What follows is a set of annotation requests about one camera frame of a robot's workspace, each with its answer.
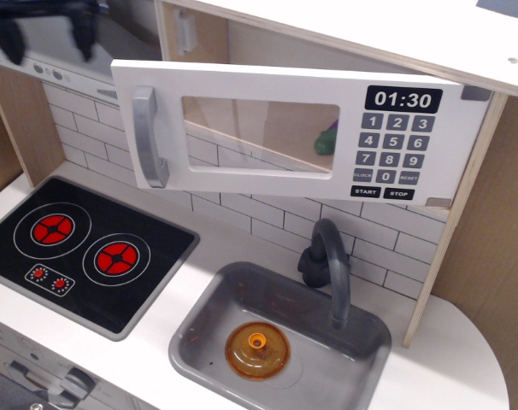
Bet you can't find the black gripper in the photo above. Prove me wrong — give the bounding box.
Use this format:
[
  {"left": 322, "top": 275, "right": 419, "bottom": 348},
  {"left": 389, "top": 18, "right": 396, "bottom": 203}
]
[{"left": 0, "top": 0, "right": 109, "bottom": 65}]

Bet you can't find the grey metal sink basin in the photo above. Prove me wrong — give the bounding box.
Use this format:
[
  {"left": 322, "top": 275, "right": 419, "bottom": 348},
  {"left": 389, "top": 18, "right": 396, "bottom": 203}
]
[{"left": 168, "top": 262, "right": 391, "bottom": 409}]

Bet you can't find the green toy vegetable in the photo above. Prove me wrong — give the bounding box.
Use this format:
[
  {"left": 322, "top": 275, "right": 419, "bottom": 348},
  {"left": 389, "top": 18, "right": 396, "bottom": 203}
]
[{"left": 314, "top": 120, "right": 338, "bottom": 155}]

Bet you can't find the black toy stovetop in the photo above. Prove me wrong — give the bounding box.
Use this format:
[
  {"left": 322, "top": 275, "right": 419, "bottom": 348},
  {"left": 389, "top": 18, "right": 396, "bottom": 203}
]
[{"left": 0, "top": 177, "right": 199, "bottom": 341}]

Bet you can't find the orange transparent pot lid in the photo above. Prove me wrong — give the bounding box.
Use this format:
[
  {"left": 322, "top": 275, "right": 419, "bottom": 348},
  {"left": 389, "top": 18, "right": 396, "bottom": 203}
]
[{"left": 224, "top": 321, "right": 291, "bottom": 381}]

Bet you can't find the grey oven door handle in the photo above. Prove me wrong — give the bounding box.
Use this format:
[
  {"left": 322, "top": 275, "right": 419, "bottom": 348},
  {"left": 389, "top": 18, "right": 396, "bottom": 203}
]
[{"left": 5, "top": 360, "right": 96, "bottom": 409}]

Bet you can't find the grey toy faucet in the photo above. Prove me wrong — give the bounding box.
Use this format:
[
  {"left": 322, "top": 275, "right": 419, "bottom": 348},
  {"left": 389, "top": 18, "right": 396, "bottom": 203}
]
[{"left": 297, "top": 219, "right": 350, "bottom": 329}]

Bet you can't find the white toy microwave door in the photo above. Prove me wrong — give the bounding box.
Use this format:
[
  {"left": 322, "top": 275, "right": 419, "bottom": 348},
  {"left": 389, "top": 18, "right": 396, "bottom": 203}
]
[{"left": 111, "top": 60, "right": 476, "bottom": 208}]

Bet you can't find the wooden side panel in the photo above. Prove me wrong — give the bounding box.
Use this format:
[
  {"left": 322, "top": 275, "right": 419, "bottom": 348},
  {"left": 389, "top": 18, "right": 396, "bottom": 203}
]
[{"left": 402, "top": 92, "right": 509, "bottom": 349}]

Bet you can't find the white wooden top shelf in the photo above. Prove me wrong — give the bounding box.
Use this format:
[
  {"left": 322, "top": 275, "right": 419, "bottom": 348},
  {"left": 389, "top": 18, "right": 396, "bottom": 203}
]
[{"left": 156, "top": 1, "right": 518, "bottom": 96}]

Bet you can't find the grey range hood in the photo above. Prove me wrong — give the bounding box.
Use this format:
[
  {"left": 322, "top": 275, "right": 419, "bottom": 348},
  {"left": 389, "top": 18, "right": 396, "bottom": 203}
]
[{"left": 0, "top": 0, "right": 162, "bottom": 102}]

